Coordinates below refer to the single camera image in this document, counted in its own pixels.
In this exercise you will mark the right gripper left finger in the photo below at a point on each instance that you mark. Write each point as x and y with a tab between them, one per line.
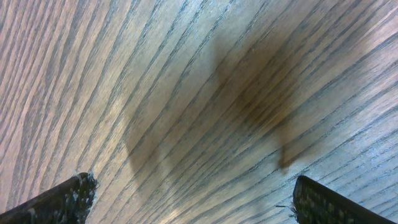
68	202

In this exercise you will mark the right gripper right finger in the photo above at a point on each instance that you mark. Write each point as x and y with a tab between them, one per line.
313	203

